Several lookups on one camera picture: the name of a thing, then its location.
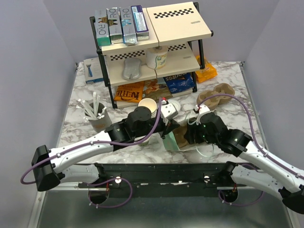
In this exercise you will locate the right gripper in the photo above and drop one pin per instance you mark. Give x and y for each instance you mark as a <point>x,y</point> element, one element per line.
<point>193,126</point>

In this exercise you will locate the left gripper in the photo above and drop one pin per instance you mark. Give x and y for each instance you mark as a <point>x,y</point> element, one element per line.
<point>167,126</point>

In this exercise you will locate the stack of green paper cups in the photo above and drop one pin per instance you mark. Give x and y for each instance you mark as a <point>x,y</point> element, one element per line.
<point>150,104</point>

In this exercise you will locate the single cardboard cup carrier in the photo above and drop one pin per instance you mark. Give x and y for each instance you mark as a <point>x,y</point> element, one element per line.
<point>179,136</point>

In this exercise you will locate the green Fresh paper bag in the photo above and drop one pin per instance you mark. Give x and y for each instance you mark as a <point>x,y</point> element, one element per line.
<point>175,141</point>

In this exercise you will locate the single green paper cup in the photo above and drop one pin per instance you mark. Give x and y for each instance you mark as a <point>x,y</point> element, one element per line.
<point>144,143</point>

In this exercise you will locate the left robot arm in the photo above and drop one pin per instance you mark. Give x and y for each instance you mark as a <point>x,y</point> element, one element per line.
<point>58,165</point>

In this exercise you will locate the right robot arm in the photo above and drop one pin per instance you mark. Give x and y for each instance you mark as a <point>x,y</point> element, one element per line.
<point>279,178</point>

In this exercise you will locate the stack of white plastic lids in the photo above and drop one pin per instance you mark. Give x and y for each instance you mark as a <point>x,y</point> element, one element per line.
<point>175,103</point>

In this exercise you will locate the brown chips bag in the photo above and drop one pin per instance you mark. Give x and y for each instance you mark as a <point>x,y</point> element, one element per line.
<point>156,88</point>

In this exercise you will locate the grey straw holder cup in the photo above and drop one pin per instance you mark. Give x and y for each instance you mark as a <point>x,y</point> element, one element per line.
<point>95,113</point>

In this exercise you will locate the blue Doritos bag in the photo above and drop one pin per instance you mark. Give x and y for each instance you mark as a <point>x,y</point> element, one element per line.
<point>179,83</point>

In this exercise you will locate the orange yellow snack bag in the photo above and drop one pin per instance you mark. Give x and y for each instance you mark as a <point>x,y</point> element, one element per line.
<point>209,72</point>

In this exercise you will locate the white patterned paper cup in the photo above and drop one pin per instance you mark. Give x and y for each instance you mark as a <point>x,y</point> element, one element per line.
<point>156,57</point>

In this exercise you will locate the blue razor package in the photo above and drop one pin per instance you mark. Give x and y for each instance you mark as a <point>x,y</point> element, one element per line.
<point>93,72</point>

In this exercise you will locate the silver blue RiO box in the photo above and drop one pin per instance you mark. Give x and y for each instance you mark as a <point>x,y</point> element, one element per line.
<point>129,32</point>

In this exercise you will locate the purple white box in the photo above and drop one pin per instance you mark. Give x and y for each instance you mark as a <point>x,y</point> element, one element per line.
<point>141,27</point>

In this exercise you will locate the teal RiO box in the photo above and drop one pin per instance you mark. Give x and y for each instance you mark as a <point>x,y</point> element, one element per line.
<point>101,28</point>

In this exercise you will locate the beige three-tier shelf rack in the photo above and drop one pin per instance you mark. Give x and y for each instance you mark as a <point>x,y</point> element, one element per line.
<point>179,26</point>

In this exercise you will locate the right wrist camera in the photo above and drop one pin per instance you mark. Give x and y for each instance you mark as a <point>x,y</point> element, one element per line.
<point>201,110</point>

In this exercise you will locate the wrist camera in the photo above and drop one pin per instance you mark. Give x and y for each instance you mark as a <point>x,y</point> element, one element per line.
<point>168,110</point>
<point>201,110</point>

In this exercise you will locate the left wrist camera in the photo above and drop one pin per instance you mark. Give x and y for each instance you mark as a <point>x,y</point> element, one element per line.
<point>168,110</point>

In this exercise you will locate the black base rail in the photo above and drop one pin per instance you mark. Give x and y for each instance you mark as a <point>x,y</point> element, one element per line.
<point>153,180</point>

